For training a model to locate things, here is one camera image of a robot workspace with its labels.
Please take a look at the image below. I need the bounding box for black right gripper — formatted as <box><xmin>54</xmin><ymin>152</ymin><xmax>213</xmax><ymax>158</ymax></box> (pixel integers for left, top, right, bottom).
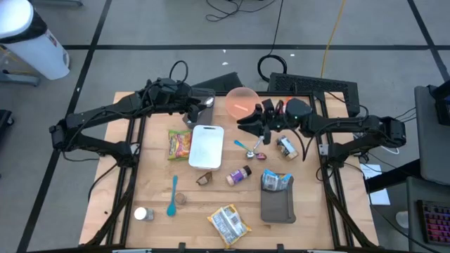
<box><xmin>237</xmin><ymin>98</ymin><xmax>288</xmax><ymax>145</ymax></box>

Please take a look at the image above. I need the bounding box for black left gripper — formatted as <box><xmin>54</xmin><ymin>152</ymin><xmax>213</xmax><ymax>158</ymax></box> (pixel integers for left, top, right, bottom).
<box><xmin>149</xmin><ymin>77</ymin><xmax>216</xmax><ymax>124</ymax></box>

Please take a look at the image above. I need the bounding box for white plastic bin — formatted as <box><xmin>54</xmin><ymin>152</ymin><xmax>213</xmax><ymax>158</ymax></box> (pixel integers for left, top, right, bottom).
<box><xmin>188</xmin><ymin>124</ymin><xmax>225</xmax><ymax>171</ymax></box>

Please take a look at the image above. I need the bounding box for yellow green candy packet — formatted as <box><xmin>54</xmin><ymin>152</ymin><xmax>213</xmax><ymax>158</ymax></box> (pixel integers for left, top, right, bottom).
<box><xmin>167</xmin><ymin>129</ymin><xmax>193</xmax><ymax>162</ymax></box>

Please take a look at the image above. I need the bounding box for blue yellow snack packet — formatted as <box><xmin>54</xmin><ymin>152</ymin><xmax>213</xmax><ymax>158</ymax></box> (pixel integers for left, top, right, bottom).
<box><xmin>262</xmin><ymin>169</ymin><xmax>293</xmax><ymax>192</ymax></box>

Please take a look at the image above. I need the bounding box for grey plastic holder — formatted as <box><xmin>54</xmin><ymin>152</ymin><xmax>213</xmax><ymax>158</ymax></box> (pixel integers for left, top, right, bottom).
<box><xmin>182</xmin><ymin>86</ymin><xmax>216</xmax><ymax>129</ymax></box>
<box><xmin>259</xmin><ymin>174</ymin><xmax>297</xmax><ymax>224</ymax></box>

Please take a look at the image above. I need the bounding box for black flat panel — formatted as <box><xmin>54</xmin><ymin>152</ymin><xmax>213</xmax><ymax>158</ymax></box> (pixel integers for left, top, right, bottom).
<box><xmin>189</xmin><ymin>72</ymin><xmax>244</xmax><ymax>93</ymax></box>

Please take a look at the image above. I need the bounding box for pink translucent bowl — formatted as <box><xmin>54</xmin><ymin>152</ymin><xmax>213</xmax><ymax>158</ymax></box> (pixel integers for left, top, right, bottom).
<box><xmin>225</xmin><ymin>86</ymin><xmax>263</xmax><ymax>120</ymax></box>

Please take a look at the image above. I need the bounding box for purple label spice jar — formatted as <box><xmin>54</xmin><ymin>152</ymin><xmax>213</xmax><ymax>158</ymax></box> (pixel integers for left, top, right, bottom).
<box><xmin>226</xmin><ymin>165</ymin><xmax>252</xmax><ymax>187</ymax></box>

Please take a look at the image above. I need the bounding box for yellow white chips bag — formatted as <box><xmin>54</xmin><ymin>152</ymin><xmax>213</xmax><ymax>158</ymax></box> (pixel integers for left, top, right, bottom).
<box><xmin>207</xmin><ymin>204</ymin><xmax>252</xmax><ymax>249</ymax></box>

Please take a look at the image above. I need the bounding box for white paper sheet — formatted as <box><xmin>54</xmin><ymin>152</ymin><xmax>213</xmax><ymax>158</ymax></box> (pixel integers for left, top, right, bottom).
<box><xmin>368</xmin><ymin>188</ymin><xmax>392</xmax><ymax>207</ymax></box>
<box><xmin>359</xmin><ymin>163</ymin><xmax>378</xmax><ymax>181</ymax></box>

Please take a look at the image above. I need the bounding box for white lid spice jar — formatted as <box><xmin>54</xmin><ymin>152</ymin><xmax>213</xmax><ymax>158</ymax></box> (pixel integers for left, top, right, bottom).
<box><xmin>133</xmin><ymin>206</ymin><xmax>155</xmax><ymax>222</ymax></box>

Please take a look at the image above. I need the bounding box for black floor beam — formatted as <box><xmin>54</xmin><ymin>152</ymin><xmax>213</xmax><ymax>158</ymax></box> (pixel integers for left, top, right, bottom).
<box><xmin>365</xmin><ymin>160</ymin><xmax>421</xmax><ymax>193</ymax></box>

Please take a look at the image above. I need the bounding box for white trash bin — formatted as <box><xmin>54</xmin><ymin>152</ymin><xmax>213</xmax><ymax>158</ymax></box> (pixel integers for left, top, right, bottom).
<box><xmin>0</xmin><ymin>0</ymin><xmax>71</xmax><ymax>81</ymax></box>

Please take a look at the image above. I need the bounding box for computer mouse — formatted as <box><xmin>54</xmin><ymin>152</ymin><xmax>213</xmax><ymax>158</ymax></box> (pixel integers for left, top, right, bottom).
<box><xmin>395</xmin><ymin>209</ymin><xmax>411</xmax><ymax>229</ymax></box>

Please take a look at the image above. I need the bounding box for grey desk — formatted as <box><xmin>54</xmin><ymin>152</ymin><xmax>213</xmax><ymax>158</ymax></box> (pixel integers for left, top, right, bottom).
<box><xmin>414</xmin><ymin>85</ymin><xmax>450</xmax><ymax>186</ymax></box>
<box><xmin>406</xmin><ymin>175</ymin><xmax>450</xmax><ymax>253</ymax></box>

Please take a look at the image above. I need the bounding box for black trash bag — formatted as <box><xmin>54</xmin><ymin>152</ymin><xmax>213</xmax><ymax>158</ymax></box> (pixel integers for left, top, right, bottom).
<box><xmin>0</xmin><ymin>10</ymin><xmax>49</xmax><ymax>45</ymax></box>

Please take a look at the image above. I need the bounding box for grey metal stand base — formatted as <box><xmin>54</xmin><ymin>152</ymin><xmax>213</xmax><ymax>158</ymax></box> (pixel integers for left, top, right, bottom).
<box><xmin>0</xmin><ymin>68</ymin><xmax>40</xmax><ymax>87</ymax></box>

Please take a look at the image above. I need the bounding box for black monitor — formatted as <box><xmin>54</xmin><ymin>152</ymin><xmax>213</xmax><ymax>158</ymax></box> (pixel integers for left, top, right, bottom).
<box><xmin>429</xmin><ymin>79</ymin><xmax>450</xmax><ymax>127</ymax></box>

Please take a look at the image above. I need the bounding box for backlit keyboard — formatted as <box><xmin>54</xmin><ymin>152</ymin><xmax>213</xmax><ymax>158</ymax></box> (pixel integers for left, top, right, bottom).
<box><xmin>417</xmin><ymin>199</ymin><xmax>450</xmax><ymax>246</ymax></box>

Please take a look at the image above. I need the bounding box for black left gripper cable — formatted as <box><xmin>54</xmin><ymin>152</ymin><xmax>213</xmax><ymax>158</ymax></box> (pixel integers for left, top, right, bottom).
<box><xmin>169</xmin><ymin>60</ymin><xmax>190</xmax><ymax>85</ymax></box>

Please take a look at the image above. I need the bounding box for black coiled cable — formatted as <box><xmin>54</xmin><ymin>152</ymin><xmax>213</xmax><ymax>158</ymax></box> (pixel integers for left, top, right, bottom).
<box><xmin>257</xmin><ymin>0</ymin><xmax>288</xmax><ymax>84</ymax></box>

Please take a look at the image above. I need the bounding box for yellow cable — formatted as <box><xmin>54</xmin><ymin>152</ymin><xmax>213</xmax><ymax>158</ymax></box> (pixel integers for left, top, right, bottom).
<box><xmin>320</xmin><ymin>0</ymin><xmax>348</xmax><ymax>79</ymax></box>

